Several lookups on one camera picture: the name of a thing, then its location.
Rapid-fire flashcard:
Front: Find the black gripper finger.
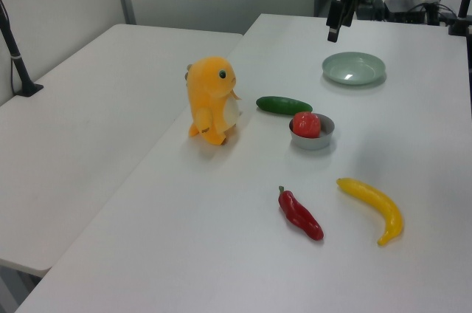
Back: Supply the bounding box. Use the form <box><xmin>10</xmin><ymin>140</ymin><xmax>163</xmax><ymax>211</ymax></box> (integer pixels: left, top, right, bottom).
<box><xmin>325</xmin><ymin>0</ymin><xmax>343</xmax><ymax>44</ymax></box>
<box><xmin>341</xmin><ymin>0</ymin><xmax>357</xmax><ymax>29</ymax></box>

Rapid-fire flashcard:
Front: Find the red apple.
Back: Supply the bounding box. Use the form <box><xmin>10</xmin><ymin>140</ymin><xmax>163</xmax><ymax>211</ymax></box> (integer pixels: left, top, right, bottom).
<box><xmin>292</xmin><ymin>110</ymin><xmax>322</xmax><ymax>140</ymax></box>

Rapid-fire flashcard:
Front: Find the grey bowl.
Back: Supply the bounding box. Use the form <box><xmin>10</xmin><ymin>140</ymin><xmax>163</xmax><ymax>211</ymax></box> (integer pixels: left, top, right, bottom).
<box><xmin>288</xmin><ymin>112</ymin><xmax>336</xmax><ymax>151</ymax></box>

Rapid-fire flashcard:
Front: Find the pale green plate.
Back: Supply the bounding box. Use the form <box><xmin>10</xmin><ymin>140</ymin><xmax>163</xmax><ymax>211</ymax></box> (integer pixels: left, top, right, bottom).
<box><xmin>321</xmin><ymin>51</ymin><xmax>386</xmax><ymax>86</ymax></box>

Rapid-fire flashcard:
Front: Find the black computer box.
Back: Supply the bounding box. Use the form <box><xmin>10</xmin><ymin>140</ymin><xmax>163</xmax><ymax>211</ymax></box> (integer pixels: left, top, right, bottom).
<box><xmin>381</xmin><ymin>0</ymin><xmax>431</xmax><ymax>24</ymax></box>

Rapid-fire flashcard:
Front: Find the green cucumber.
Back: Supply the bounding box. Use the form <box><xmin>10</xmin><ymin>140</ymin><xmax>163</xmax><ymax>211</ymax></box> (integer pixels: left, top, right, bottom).
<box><xmin>255</xmin><ymin>95</ymin><xmax>313</xmax><ymax>117</ymax></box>

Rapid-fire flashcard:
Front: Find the orange plush toy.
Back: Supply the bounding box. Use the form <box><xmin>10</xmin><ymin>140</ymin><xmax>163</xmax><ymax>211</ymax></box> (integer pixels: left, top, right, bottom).
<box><xmin>184</xmin><ymin>55</ymin><xmax>243</xmax><ymax>147</ymax></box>

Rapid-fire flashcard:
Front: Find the yellow banana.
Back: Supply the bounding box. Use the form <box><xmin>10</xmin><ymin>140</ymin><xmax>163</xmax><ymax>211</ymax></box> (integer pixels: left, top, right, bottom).
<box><xmin>336</xmin><ymin>177</ymin><xmax>404</xmax><ymax>247</ymax></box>

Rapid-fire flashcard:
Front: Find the red chili pepper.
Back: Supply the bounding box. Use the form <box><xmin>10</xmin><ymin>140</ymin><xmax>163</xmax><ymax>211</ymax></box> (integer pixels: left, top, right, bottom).
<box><xmin>277</xmin><ymin>185</ymin><xmax>325</xmax><ymax>242</ymax></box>

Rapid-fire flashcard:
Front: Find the black camera stand pole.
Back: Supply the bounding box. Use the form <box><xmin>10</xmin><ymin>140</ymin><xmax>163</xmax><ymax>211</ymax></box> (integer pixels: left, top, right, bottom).
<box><xmin>0</xmin><ymin>0</ymin><xmax>44</xmax><ymax>97</ymax></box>

